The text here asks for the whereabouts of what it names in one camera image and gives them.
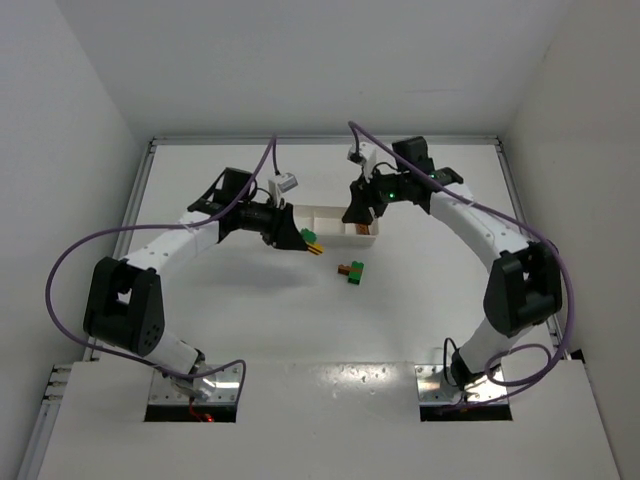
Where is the brown square lego plate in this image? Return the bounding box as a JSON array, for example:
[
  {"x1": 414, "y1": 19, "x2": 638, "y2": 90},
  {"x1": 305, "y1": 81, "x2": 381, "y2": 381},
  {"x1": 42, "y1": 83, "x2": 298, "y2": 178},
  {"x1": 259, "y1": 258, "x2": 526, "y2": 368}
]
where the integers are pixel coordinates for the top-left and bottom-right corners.
[{"x1": 355, "y1": 224, "x2": 371, "y2": 235}]

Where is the yellow lego plate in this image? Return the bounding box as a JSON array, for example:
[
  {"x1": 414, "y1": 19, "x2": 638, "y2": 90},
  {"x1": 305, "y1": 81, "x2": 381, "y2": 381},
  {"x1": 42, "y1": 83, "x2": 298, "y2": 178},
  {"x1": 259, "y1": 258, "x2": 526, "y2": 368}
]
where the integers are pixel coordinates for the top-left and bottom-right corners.
[{"x1": 307, "y1": 243, "x2": 324, "y2": 255}]

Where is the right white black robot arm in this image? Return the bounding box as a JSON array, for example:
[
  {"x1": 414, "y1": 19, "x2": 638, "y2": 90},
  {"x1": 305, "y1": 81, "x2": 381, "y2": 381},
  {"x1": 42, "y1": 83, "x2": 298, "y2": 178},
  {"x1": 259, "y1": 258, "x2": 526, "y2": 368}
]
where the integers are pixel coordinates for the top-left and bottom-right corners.
[{"x1": 342, "y1": 137, "x2": 562, "y2": 389}]

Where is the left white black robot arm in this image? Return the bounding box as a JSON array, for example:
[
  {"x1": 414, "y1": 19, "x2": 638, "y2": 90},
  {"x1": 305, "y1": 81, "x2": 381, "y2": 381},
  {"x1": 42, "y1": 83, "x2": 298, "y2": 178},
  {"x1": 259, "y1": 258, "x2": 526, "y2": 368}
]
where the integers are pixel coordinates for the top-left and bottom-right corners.
[{"x1": 83, "y1": 168, "x2": 308, "y2": 376}]

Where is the white three-compartment tray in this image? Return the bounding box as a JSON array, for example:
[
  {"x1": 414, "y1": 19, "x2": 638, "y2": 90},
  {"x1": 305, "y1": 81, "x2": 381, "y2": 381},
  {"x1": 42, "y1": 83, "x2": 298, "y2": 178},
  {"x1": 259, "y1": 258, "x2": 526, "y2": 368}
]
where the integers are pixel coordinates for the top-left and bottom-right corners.
[{"x1": 293, "y1": 205, "x2": 379, "y2": 248}]

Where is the thin brown lego plate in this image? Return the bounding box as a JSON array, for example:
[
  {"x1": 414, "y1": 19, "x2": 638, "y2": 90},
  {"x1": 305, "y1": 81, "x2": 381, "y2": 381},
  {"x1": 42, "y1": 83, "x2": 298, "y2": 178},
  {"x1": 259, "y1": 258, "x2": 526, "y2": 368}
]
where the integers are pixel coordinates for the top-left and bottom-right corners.
[{"x1": 338, "y1": 264, "x2": 352, "y2": 275}]

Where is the green lego brick pair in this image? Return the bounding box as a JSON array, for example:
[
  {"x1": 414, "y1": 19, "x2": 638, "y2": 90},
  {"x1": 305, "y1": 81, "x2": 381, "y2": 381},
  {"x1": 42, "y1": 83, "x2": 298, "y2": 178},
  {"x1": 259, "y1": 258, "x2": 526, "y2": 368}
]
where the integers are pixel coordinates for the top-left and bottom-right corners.
[{"x1": 347, "y1": 261, "x2": 364, "y2": 285}]

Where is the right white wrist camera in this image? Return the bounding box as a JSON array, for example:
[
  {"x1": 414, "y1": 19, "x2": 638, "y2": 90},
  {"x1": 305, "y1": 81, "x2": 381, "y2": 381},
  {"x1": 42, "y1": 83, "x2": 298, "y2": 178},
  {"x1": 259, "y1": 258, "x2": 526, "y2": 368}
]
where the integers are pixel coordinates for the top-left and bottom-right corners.
[{"x1": 347, "y1": 142, "x2": 377, "y2": 183}]

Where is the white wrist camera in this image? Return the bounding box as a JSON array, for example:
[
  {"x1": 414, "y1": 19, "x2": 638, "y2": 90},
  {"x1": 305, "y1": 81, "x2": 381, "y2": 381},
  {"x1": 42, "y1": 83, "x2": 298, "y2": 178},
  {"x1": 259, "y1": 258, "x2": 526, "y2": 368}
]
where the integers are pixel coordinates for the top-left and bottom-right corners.
[
  {"x1": 347, "y1": 142, "x2": 377, "y2": 183},
  {"x1": 268, "y1": 172, "x2": 298, "y2": 206}
]

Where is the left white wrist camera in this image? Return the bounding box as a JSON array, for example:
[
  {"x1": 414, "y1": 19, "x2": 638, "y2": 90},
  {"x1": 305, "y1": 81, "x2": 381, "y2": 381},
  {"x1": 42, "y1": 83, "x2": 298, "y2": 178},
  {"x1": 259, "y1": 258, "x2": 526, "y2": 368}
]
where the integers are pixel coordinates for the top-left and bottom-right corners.
[{"x1": 268, "y1": 172, "x2": 298, "y2": 206}]

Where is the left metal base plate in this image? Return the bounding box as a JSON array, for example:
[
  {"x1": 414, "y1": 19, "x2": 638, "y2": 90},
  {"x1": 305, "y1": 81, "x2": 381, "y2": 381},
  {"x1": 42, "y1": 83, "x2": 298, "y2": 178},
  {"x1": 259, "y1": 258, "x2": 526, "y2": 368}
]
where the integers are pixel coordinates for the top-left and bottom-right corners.
[{"x1": 148, "y1": 366, "x2": 244, "y2": 407}]

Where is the metal base plate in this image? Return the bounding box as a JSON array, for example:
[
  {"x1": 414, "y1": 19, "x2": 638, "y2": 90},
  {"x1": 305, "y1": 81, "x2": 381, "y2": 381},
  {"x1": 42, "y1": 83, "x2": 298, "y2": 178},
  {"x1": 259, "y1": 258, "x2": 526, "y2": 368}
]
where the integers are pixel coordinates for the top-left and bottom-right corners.
[
  {"x1": 148, "y1": 366, "x2": 244, "y2": 407},
  {"x1": 415, "y1": 363, "x2": 510, "y2": 406}
]

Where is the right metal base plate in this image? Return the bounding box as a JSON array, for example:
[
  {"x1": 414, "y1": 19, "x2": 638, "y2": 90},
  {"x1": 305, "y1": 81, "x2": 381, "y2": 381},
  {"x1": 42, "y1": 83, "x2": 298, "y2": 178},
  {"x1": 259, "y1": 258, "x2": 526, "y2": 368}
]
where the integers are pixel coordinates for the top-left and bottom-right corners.
[{"x1": 415, "y1": 363, "x2": 510, "y2": 406}]

